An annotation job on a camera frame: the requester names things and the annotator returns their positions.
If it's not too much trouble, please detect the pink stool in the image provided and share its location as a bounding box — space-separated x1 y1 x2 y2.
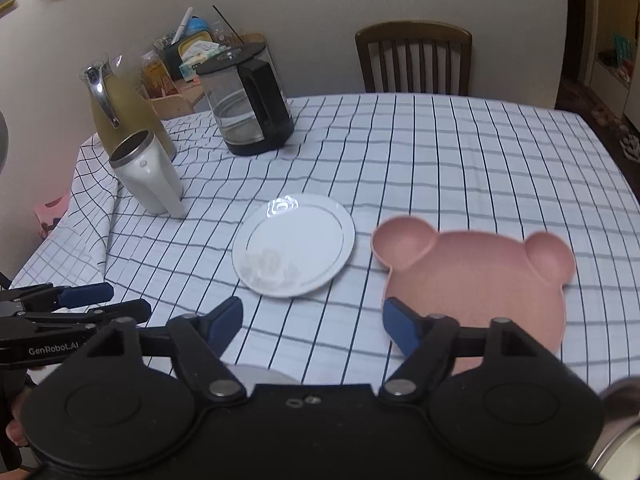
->
34 190 71 241

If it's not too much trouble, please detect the glass electric kettle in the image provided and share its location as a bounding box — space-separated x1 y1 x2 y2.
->
194 42 296 157

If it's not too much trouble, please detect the person's left hand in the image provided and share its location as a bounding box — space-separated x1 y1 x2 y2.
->
0 419 30 463

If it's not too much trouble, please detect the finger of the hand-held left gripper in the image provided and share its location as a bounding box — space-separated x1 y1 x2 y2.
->
0 298 153 335
0 282 115 315

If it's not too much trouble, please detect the white floral plate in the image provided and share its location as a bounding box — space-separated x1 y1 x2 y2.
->
231 193 356 298

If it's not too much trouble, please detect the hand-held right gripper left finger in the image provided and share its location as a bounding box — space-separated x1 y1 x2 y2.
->
87 296 246 402

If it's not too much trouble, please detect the orange drink bottle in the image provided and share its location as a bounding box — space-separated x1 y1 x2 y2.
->
141 50 171 98

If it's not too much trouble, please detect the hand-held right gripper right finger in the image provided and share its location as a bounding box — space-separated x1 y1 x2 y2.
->
380 297 551 401

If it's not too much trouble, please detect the glass carafe with yellow drink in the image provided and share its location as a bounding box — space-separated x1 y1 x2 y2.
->
80 53 177 162

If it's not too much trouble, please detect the reed diffuser glass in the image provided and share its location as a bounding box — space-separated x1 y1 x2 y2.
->
212 5 246 46

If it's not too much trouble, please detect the white pen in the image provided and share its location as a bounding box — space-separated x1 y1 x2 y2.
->
170 7 194 46

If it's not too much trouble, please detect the open storage shelf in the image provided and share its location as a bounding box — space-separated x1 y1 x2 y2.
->
595 0 640 111

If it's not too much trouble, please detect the pink bear-shaped plate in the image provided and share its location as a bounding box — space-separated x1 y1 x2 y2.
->
371 215 577 376

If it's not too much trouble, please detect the white mug with steel rim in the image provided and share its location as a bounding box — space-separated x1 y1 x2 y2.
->
109 129 187 219

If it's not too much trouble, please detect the white checked tablecloth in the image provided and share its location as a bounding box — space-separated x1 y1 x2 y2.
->
10 92 640 396

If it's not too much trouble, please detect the green white tissue box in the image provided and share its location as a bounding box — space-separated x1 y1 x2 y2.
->
177 40 223 82

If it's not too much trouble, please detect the wooden chair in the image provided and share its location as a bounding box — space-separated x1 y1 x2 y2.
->
355 21 473 96

